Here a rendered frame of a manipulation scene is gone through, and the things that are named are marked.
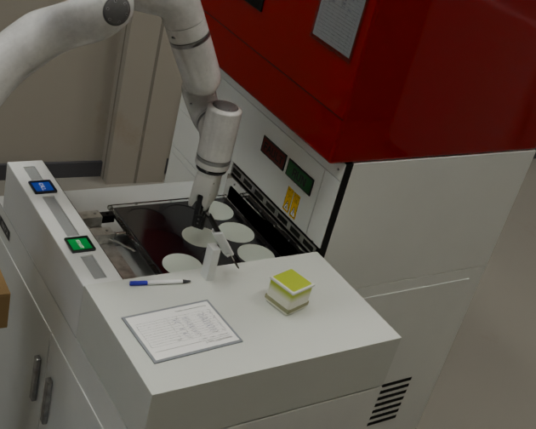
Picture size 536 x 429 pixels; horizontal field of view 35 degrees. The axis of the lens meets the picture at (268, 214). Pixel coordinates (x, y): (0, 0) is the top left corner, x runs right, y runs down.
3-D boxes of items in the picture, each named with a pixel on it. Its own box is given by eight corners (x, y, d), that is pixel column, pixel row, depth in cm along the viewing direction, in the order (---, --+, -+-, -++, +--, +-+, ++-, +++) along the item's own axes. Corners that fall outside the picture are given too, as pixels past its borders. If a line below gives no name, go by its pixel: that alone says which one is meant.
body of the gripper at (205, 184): (204, 150, 208) (196, 189, 213) (191, 166, 199) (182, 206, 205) (233, 160, 207) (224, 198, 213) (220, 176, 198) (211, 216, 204)
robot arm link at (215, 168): (203, 143, 207) (202, 153, 208) (191, 156, 199) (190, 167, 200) (236, 153, 206) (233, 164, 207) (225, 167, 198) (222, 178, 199)
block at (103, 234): (108, 235, 214) (110, 225, 212) (113, 243, 211) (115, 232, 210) (77, 238, 209) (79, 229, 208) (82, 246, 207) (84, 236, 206)
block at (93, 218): (96, 219, 219) (98, 208, 218) (101, 225, 217) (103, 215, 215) (66, 221, 215) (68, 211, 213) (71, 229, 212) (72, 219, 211)
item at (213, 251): (220, 269, 197) (232, 221, 191) (228, 278, 194) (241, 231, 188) (197, 272, 194) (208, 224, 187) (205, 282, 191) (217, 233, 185)
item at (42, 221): (37, 204, 230) (42, 159, 223) (115, 330, 192) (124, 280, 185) (2, 207, 224) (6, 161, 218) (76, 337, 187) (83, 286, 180)
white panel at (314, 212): (177, 149, 278) (200, 34, 258) (311, 296, 222) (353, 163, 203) (168, 150, 276) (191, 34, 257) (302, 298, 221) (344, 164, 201)
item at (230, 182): (225, 200, 251) (232, 172, 246) (305, 287, 221) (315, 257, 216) (220, 200, 250) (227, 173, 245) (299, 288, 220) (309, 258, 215)
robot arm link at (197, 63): (154, 22, 190) (191, 130, 210) (175, 50, 178) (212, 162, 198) (191, 8, 192) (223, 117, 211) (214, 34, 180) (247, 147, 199)
